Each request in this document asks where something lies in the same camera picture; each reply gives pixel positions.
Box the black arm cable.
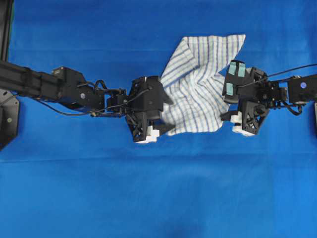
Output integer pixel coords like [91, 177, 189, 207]
[236, 63, 317, 88]
[0, 86, 153, 118]

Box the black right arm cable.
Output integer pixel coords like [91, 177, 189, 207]
[236, 63, 317, 88]

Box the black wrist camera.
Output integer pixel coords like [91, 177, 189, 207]
[128, 76, 163, 120]
[222, 60, 255, 104]

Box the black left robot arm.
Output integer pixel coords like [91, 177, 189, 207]
[0, 60, 175, 143]

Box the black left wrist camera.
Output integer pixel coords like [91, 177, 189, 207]
[128, 76, 163, 120]

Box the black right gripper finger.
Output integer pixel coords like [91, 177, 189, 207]
[220, 111, 242, 132]

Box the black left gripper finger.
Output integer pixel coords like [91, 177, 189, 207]
[146, 123, 175, 142]
[162, 88, 173, 104]

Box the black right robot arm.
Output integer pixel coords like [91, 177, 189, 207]
[220, 65, 317, 136]

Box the white blue-striped towel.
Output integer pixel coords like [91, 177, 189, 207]
[160, 34, 246, 136]

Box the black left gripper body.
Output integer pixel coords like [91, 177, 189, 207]
[125, 89, 155, 142]

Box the blue table cloth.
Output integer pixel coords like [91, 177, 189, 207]
[0, 0, 317, 238]

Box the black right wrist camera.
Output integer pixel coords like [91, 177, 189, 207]
[222, 60, 255, 104]

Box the black aluminium frame post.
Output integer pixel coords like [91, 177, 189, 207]
[0, 0, 14, 61]

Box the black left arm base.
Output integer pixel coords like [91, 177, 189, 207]
[0, 89, 20, 150]

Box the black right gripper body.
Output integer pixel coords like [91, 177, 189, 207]
[237, 67, 280, 136]

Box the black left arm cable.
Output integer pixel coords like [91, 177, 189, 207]
[0, 86, 153, 118]

